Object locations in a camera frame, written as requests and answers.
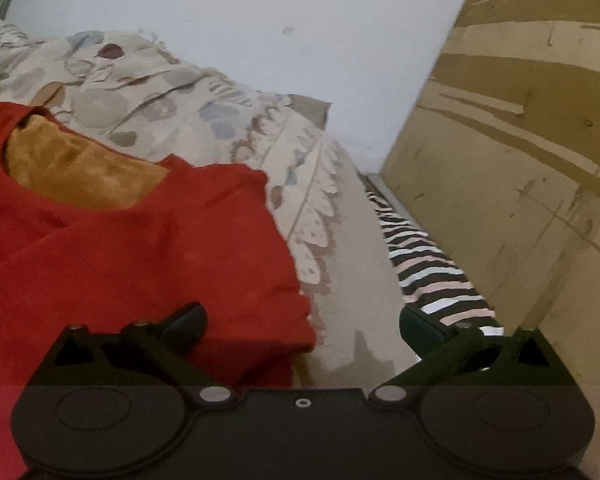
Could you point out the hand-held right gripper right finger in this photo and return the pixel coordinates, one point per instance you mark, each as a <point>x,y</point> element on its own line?
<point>419,329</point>

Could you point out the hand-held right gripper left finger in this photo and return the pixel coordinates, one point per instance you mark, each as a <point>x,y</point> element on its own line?
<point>189,321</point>

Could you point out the red shirt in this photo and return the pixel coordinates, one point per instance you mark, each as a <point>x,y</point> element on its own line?
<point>130,260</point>

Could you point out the zebra striped sheet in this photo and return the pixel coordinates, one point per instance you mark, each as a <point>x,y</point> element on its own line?
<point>430,270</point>

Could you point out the mustard orange cloth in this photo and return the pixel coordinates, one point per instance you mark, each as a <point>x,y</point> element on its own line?
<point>80,170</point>

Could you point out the brown cardboard panel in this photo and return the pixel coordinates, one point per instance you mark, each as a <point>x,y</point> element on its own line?
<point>505,160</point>

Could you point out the floral beige blanket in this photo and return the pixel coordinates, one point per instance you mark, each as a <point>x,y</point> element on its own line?
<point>205,110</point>

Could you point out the brown mattress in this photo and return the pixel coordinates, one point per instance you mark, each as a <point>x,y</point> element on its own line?
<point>310,107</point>

